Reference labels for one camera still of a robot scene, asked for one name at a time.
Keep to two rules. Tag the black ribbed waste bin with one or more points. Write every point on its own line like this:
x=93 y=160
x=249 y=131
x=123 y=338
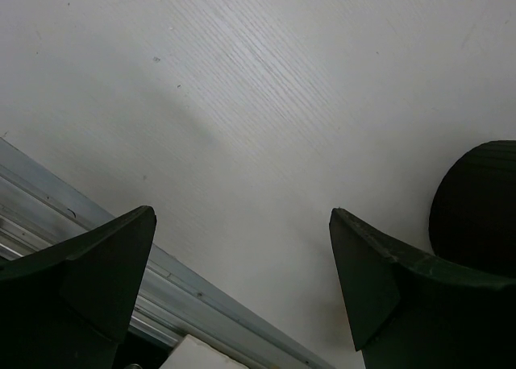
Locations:
x=472 y=217

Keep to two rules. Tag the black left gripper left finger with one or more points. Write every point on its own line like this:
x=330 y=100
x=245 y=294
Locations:
x=70 y=305

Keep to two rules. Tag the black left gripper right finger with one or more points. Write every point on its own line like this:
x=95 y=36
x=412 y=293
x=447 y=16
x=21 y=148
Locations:
x=409 y=309

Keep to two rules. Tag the aluminium table edge rail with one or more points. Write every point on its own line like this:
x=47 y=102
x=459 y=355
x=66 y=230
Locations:
x=39 y=210

